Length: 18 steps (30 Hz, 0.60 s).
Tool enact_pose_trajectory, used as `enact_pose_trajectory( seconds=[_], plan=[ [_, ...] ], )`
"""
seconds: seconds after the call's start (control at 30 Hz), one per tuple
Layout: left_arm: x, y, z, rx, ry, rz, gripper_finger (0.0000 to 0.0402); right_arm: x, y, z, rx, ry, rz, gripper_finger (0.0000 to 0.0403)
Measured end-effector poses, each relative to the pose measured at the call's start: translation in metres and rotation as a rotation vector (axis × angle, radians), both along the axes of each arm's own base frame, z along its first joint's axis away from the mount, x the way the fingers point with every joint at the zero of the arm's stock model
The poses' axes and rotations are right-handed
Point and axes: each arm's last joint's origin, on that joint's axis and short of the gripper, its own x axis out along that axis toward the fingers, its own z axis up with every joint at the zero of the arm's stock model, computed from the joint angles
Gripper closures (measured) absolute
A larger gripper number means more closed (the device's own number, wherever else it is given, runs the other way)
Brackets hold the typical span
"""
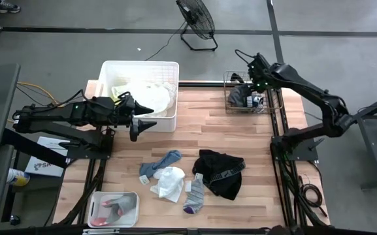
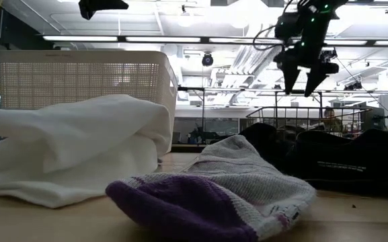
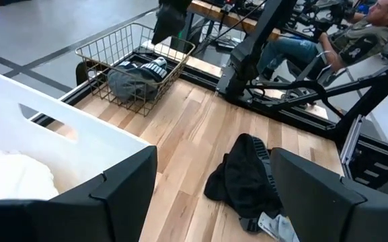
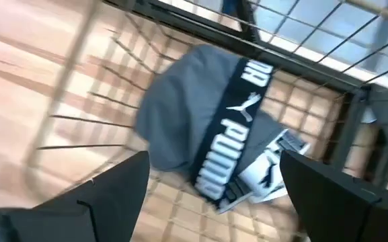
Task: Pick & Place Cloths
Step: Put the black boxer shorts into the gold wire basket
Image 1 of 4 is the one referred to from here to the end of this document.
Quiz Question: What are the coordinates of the black rig frame strut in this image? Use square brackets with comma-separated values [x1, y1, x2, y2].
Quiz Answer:
[0, 127, 70, 169]
[351, 89, 377, 190]

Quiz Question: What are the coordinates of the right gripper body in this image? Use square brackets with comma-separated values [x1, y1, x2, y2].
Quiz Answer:
[247, 52, 274, 94]

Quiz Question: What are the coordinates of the coiled black cable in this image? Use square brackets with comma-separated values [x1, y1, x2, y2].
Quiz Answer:
[299, 182, 325, 210]

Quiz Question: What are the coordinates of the grey sock with purple toe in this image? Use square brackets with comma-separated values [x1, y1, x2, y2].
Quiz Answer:
[182, 172, 205, 215]

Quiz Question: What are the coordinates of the white plastic laundry basket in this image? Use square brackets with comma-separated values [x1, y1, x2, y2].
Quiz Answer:
[97, 60, 180, 133]

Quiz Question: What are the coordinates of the large white cloth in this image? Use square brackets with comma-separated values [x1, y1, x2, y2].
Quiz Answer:
[111, 81, 178, 118]

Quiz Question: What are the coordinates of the yellow cable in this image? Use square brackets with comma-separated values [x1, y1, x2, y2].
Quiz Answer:
[0, 58, 65, 108]

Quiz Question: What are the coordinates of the blue sock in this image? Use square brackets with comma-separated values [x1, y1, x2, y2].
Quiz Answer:
[139, 149, 182, 186]

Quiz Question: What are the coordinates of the black right arm cable loop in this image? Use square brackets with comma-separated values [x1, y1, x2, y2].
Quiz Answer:
[235, 48, 257, 66]

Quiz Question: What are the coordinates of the black fan cable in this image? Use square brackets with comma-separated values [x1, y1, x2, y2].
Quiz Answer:
[144, 21, 188, 62]

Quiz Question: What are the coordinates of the white printed paper sheet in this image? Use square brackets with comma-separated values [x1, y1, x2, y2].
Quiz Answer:
[24, 136, 71, 178]

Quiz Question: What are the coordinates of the small white plastic bin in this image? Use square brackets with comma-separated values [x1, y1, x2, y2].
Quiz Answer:
[86, 191, 140, 228]

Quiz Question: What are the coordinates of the dark striped sock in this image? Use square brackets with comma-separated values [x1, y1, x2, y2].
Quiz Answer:
[245, 93, 265, 109]

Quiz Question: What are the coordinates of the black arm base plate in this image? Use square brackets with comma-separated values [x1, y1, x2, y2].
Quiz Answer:
[59, 129, 114, 160]
[270, 135, 320, 161]

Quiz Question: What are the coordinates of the black table frame rail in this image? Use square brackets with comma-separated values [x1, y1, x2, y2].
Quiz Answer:
[52, 80, 331, 235]

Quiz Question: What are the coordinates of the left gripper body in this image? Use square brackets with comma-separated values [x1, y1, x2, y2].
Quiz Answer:
[109, 92, 137, 129]

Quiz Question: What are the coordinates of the gold wire basket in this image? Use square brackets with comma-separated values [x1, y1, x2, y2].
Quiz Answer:
[223, 70, 284, 115]

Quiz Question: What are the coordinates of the black floor fan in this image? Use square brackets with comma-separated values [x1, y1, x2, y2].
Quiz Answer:
[175, 0, 219, 52]

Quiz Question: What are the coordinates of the grey sock with pink toe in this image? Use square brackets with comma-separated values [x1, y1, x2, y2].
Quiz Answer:
[100, 195, 137, 210]
[91, 205, 127, 227]

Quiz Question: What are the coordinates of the black underwear with grey waistband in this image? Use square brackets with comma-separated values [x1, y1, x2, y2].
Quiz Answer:
[191, 149, 246, 201]

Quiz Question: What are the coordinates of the dark grey cloth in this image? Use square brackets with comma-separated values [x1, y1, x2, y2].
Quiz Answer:
[227, 83, 253, 108]

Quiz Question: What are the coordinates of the pale yellow cloth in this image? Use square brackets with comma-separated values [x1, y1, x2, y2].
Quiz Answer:
[111, 85, 129, 101]

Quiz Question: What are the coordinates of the white and yellow can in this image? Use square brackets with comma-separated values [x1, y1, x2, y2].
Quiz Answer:
[6, 168, 31, 187]

